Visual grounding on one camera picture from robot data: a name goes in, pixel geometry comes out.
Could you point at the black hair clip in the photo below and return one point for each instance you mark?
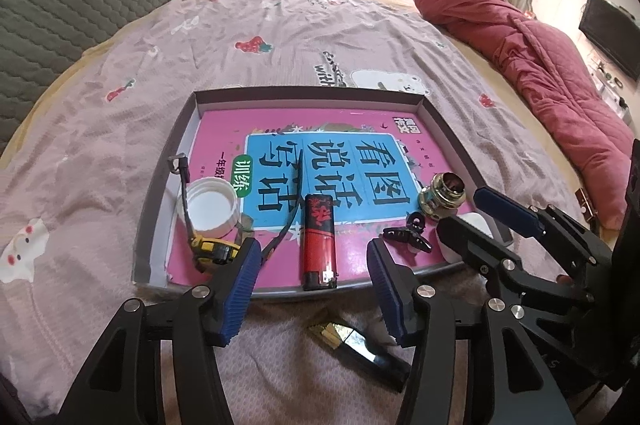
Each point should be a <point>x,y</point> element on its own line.
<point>411,234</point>

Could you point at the pink blue book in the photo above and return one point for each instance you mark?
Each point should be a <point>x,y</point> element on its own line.
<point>371,162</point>

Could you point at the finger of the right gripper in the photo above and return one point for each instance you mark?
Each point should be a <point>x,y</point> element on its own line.
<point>574,247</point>
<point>544,307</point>

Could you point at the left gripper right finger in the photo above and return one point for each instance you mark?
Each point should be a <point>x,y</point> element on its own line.
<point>508,381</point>

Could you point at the wall mounted television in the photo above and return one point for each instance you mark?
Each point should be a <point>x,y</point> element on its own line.
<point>614,32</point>

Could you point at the red quilted blanket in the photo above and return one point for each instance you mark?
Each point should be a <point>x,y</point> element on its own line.
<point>546,69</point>

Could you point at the brass metal fitting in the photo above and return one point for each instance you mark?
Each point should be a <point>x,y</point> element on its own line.
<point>442,196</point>

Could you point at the black yellow wrist watch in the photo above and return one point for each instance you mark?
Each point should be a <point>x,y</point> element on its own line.
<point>270,192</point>

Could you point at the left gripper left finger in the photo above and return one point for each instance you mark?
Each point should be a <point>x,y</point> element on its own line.
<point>121,380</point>

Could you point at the grey shallow cardboard box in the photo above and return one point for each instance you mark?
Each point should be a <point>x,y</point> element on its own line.
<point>159,211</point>

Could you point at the red black lighter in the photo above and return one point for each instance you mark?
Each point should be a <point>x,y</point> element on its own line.
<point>319,250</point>

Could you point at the white plastic jar lid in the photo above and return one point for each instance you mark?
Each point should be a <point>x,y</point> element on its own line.
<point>213,206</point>

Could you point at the black gold lighter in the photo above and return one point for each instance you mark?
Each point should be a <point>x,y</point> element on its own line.
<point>359,353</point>

